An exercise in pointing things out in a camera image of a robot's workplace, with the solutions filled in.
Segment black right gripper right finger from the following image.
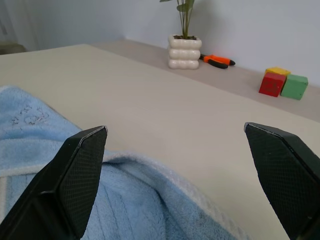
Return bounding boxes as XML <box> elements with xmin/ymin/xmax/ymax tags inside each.
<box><xmin>243</xmin><ymin>121</ymin><xmax>320</xmax><ymax>240</ymax></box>

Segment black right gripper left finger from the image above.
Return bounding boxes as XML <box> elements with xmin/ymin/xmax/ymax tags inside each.
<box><xmin>0</xmin><ymin>125</ymin><xmax>108</xmax><ymax>240</ymax></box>

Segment light blue cloth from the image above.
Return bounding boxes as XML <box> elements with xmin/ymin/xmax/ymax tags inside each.
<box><xmin>0</xmin><ymin>84</ymin><xmax>251</xmax><ymax>240</ymax></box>

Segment green cube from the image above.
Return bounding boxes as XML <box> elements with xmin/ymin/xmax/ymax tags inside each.
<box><xmin>280</xmin><ymin>74</ymin><xmax>309</xmax><ymax>101</ymax></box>

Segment red cube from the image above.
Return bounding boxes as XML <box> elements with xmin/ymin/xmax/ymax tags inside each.
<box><xmin>258</xmin><ymin>72</ymin><xmax>287</xmax><ymax>98</ymax></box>

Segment yellow cube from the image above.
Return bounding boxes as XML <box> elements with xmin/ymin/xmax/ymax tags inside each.
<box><xmin>264</xmin><ymin>66</ymin><xmax>292</xmax><ymax>77</ymax></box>

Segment orange and black pliers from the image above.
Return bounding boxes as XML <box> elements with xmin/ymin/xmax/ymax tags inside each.
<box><xmin>199</xmin><ymin>53</ymin><xmax>236</xmax><ymax>70</ymax></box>

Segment olive grey background furniture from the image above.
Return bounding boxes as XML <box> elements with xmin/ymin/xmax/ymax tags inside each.
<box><xmin>0</xmin><ymin>40</ymin><xmax>27</xmax><ymax>55</ymax></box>

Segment cream bubble plant pot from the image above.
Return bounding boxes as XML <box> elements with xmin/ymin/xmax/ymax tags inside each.
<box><xmin>167</xmin><ymin>34</ymin><xmax>203</xmax><ymax>70</ymax></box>

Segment green leafy plant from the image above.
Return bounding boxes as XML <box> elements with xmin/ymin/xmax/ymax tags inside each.
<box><xmin>159</xmin><ymin>0</ymin><xmax>198</xmax><ymax>40</ymax></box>

